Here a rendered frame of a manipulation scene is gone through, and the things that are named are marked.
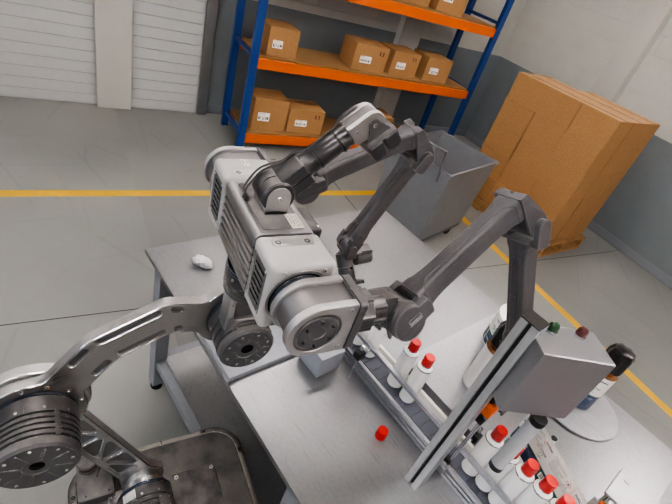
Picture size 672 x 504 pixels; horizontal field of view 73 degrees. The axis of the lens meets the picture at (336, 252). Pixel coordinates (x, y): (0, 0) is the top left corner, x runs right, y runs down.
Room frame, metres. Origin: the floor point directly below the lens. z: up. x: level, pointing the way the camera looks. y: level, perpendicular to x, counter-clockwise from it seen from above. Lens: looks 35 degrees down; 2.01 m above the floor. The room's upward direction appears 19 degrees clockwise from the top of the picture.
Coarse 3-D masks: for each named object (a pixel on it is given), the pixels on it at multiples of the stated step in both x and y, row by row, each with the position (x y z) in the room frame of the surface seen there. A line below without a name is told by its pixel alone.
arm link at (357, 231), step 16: (400, 160) 1.32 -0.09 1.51; (432, 160) 1.30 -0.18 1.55; (400, 176) 1.29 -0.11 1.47; (384, 192) 1.28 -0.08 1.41; (368, 208) 1.27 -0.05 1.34; (384, 208) 1.28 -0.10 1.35; (352, 224) 1.27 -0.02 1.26; (368, 224) 1.26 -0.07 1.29; (336, 240) 1.28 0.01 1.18; (352, 240) 1.23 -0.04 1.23
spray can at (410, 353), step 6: (414, 342) 1.03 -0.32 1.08; (420, 342) 1.04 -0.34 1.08; (408, 348) 1.03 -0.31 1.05; (414, 348) 1.02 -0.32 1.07; (402, 354) 1.03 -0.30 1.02; (408, 354) 1.02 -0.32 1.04; (414, 354) 1.02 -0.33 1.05; (402, 360) 1.02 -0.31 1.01; (408, 360) 1.01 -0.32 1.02; (414, 360) 1.02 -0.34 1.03; (396, 366) 1.02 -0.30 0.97; (402, 366) 1.01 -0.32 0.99; (408, 366) 1.01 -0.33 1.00; (402, 372) 1.01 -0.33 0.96; (408, 372) 1.02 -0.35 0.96; (390, 378) 1.02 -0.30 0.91; (402, 378) 1.01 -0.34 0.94; (390, 384) 1.01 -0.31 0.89; (396, 384) 1.01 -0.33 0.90
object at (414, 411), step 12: (372, 360) 1.10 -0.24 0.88; (372, 372) 1.05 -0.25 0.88; (384, 372) 1.06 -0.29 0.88; (384, 384) 1.01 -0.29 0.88; (396, 396) 0.98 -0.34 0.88; (408, 408) 0.95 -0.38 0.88; (420, 408) 0.97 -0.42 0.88; (420, 420) 0.93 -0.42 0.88; (432, 432) 0.90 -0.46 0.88; (456, 456) 0.84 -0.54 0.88; (456, 468) 0.80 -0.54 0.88; (468, 480) 0.78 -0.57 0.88; (480, 492) 0.76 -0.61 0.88
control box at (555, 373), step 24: (552, 336) 0.75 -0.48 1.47; (528, 360) 0.71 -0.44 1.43; (552, 360) 0.69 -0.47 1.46; (576, 360) 0.71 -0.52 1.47; (600, 360) 0.73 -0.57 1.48; (504, 384) 0.72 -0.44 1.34; (528, 384) 0.69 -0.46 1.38; (552, 384) 0.70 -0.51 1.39; (576, 384) 0.72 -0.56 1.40; (504, 408) 0.69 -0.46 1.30; (528, 408) 0.70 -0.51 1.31; (552, 408) 0.72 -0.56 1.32
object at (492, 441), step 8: (488, 432) 0.83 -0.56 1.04; (496, 432) 0.81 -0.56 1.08; (504, 432) 0.81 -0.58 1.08; (480, 440) 0.83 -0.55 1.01; (488, 440) 0.81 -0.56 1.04; (496, 440) 0.80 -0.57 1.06; (480, 448) 0.81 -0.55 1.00; (488, 448) 0.80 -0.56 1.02; (496, 448) 0.79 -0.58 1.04; (472, 456) 0.81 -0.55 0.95; (480, 456) 0.80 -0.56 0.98; (488, 456) 0.79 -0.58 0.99; (464, 464) 0.81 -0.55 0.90; (480, 464) 0.79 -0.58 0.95; (464, 472) 0.80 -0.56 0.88; (472, 472) 0.79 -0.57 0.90
